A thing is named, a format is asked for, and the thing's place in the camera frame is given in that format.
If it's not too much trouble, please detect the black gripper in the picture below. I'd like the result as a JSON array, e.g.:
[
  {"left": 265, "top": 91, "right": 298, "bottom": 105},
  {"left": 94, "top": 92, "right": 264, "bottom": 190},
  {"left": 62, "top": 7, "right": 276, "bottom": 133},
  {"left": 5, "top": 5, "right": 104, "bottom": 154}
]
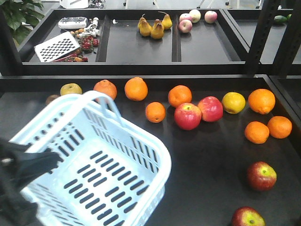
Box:
[{"left": 0, "top": 138, "right": 62, "bottom": 186}]

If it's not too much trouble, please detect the light blue plastic basket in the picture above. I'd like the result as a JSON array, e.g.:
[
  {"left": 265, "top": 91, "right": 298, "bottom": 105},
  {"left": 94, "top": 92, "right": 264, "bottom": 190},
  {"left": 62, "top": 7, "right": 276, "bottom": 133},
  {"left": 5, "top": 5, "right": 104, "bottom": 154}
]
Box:
[{"left": 12, "top": 91, "right": 171, "bottom": 226}]

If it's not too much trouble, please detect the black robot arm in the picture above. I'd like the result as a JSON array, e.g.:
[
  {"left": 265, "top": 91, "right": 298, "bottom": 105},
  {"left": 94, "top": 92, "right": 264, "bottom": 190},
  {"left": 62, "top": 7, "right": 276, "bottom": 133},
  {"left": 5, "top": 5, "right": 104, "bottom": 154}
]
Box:
[{"left": 0, "top": 138, "right": 62, "bottom": 226}]

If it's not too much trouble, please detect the brown mushroom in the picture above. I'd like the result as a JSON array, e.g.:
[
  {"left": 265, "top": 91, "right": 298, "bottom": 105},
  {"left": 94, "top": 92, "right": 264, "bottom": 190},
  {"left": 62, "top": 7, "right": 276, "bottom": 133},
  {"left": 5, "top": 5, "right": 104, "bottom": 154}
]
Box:
[{"left": 45, "top": 95, "right": 59, "bottom": 105}]

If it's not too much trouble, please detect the white perforated grater tray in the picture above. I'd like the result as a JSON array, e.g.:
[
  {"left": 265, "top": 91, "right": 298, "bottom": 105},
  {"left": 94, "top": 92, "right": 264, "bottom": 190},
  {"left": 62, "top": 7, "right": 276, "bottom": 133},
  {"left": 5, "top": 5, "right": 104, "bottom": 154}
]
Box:
[{"left": 34, "top": 32, "right": 80, "bottom": 63}]

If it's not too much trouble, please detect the bumpy top orange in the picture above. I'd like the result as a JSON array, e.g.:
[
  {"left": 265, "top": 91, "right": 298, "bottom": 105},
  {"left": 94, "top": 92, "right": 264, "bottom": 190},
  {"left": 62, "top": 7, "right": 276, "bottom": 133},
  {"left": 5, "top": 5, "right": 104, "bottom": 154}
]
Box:
[{"left": 93, "top": 80, "right": 118, "bottom": 100}]

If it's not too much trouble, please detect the large round orange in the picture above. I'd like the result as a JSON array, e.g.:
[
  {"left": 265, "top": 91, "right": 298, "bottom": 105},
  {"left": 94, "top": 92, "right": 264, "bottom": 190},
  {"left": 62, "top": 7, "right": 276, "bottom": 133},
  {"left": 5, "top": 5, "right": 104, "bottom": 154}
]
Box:
[{"left": 124, "top": 77, "right": 148, "bottom": 101}]

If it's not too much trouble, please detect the small orange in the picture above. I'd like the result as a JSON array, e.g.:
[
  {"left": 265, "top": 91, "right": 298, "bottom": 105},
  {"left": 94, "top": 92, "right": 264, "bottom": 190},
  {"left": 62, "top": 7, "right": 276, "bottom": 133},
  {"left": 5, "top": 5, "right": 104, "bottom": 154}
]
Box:
[
  {"left": 244, "top": 121, "right": 269, "bottom": 144},
  {"left": 267, "top": 116, "right": 293, "bottom": 139},
  {"left": 145, "top": 102, "right": 166, "bottom": 123}
]

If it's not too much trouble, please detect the green potted plant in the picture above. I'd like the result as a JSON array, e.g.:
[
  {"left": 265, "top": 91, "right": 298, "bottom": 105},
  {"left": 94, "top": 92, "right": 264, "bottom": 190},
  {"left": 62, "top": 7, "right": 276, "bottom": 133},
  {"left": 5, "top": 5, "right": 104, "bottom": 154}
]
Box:
[{"left": 0, "top": 0, "right": 44, "bottom": 45}]

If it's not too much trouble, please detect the white electronic scale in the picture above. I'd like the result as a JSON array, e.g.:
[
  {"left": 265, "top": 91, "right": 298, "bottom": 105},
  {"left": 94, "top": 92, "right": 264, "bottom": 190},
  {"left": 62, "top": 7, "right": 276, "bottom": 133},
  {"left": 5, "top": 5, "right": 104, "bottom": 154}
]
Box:
[{"left": 58, "top": 16, "right": 87, "bottom": 30}]

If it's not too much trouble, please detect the orange behind red apple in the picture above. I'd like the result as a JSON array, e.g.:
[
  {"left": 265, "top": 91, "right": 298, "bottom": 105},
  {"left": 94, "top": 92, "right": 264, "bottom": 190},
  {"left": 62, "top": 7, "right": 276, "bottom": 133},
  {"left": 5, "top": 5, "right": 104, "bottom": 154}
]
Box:
[{"left": 168, "top": 85, "right": 192, "bottom": 108}]

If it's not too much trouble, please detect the red apple left of pair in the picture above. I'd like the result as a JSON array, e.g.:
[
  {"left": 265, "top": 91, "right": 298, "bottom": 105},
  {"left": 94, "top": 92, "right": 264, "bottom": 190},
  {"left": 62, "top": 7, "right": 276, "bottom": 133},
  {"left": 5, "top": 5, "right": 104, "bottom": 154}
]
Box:
[{"left": 174, "top": 103, "right": 202, "bottom": 130}]

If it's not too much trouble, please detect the red apple of pair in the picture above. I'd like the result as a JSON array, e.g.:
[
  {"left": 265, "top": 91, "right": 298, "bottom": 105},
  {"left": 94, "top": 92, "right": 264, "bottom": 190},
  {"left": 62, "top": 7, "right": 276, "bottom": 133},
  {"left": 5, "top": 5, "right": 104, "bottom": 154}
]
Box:
[
  {"left": 198, "top": 96, "right": 223, "bottom": 122},
  {"left": 174, "top": 103, "right": 202, "bottom": 130}
]

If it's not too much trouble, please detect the brown yellow pear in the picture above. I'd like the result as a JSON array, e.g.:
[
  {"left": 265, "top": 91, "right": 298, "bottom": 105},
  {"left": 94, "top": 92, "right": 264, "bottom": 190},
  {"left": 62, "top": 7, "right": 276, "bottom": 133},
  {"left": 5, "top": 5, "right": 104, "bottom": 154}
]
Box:
[{"left": 139, "top": 20, "right": 152, "bottom": 37}]

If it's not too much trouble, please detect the red apple right of pair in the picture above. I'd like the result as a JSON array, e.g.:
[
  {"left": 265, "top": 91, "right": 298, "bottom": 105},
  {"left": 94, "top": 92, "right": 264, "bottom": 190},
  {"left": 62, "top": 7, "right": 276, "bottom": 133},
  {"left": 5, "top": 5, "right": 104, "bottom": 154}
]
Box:
[{"left": 198, "top": 96, "right": 223, "bottom": 122}]

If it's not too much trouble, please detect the black wooden produce display stand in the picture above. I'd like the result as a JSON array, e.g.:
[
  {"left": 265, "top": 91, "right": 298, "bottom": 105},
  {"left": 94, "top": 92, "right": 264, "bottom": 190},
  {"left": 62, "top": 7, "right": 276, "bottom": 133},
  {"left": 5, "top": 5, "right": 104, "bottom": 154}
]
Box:
[{"left": 0, "top": 9, "right": 301, "bottom": 226}]

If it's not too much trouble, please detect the pink apple on shelf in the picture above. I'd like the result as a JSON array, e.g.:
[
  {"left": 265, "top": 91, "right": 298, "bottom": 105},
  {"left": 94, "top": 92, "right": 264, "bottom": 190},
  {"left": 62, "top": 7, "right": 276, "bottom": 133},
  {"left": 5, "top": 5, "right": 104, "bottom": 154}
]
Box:
[{"left": 178, "top": 19, "right": 192, "bottom": 33}]

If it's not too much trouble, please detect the yellow round fruit right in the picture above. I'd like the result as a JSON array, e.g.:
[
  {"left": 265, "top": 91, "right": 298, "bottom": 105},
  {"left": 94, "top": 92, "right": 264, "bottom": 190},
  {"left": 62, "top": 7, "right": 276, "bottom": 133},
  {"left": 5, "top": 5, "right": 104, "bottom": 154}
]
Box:
[{"left": 222, "top": 92, "right": 246, "bottom": 114}]

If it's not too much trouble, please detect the dark red apple bottom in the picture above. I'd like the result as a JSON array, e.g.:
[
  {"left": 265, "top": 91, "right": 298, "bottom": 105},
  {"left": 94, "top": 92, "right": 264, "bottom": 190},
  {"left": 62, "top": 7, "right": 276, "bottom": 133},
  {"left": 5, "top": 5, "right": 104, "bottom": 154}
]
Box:
[{"left": 231, "top": 206, "right": 265, "bottom": 226}]

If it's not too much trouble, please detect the small orange lower left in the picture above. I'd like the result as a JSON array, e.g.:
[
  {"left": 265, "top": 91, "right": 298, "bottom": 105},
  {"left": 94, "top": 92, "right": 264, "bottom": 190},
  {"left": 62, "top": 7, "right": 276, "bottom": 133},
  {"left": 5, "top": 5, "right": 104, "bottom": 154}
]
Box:
[{"left": 244, "top": 121, "right": 269, "bottom": 144}]

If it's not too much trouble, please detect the red yellow apple front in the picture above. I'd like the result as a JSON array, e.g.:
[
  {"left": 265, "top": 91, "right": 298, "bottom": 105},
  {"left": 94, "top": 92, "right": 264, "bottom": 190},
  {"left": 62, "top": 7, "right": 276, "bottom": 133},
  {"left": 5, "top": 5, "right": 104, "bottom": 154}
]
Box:
[{"left": 247, "top": 161, "right": 277, "bottom": 191}]

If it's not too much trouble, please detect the large orange far right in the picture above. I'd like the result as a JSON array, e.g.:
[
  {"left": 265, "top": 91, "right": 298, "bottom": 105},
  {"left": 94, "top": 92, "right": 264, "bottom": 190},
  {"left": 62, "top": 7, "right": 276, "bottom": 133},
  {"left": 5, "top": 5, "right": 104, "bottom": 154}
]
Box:
[{"left": 248, "top": 89, "right": 276, "bottom": 115}]

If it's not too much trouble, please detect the small orange lower right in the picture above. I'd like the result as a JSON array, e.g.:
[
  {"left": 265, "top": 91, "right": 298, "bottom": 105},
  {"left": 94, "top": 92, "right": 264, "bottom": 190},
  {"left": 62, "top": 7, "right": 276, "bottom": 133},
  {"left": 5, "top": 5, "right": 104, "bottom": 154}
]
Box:
[{"left": 267, "top": 116, "right": 293, "bottom": 139}]

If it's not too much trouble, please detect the black perforated steel post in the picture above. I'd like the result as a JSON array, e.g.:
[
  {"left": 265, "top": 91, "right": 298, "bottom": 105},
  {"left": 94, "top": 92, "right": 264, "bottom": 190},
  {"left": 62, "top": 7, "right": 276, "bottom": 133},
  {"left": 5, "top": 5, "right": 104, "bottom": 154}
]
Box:
[
  {"left": 272, "top": 0, "right": 301, "bottom": 78},
  {"left": 245, "top": 0, "right": 280, "bottom": 75}
]

